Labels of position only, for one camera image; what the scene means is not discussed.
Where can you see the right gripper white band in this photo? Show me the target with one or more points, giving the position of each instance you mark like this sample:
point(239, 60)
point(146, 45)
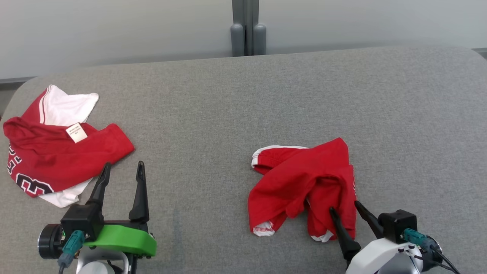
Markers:
point(371, 257)

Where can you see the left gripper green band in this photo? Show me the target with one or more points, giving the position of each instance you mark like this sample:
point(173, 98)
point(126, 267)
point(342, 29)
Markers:
point(121, 238)

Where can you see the red shorts white trim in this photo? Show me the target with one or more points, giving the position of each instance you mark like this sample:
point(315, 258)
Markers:
point(304, 182)

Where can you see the red white numbered jersey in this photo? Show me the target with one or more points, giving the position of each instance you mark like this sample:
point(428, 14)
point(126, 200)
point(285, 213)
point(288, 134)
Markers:
point(49, 152)

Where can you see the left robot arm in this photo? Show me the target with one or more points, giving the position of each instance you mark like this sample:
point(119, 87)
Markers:
point(97, 266)

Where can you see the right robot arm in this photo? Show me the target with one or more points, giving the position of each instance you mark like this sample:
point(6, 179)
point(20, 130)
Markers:
point(399, 266)

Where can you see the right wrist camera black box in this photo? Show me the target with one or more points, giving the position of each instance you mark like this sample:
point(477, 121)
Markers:
point(397, 224)

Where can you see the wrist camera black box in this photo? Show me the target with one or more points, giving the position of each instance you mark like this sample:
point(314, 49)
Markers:
point(397, 224)
point(83, 219)

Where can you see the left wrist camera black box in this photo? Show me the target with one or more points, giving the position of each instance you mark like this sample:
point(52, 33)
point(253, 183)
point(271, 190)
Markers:
point(83, 219)

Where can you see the grey vertical post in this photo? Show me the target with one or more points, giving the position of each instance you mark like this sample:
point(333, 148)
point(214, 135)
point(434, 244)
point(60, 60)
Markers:
point(248, 34)

